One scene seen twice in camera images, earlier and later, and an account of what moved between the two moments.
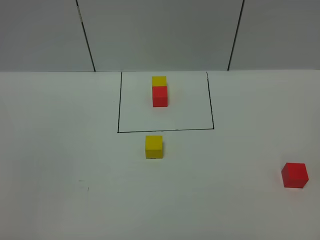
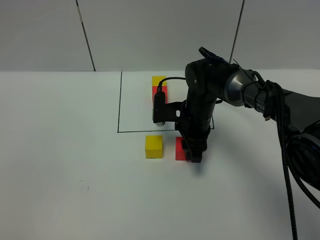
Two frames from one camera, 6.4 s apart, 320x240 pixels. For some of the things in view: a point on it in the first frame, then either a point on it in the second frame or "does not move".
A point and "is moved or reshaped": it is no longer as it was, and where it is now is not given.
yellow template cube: x=159 y=81 does not move
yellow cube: x=154 y=146 does not move
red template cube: x=160 y=96 does not move
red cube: x=294 y=175 is moved or reshaped
